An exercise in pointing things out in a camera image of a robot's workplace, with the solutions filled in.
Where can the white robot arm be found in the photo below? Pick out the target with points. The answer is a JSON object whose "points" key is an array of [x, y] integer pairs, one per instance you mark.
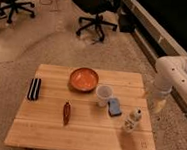
{"points": [[171, 73]]}

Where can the orange bowl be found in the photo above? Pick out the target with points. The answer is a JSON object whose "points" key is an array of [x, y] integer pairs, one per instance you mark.
{"points": [[84, 79]]}

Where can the clear plastic cup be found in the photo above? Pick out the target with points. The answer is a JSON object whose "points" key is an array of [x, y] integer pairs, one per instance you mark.
{"points": [[103, 93]]}

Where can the blue sponge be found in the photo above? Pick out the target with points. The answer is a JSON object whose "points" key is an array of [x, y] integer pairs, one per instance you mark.
{"points": [[114, 107]]}

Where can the brown red pepper toy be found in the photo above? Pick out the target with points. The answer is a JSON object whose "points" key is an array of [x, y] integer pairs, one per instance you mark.
{"points": [[66, 113]]}

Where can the wooden table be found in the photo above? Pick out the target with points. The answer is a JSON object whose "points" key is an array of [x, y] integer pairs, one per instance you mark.
{"points": [[39, 124]]}

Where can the black box on floor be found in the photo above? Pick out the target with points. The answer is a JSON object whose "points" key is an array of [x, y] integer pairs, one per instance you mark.
{"points": [[127, 23]]}

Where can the black office chair centre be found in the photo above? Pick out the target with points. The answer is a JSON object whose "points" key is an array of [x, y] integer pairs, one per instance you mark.
{"points": [[96, 7]]}

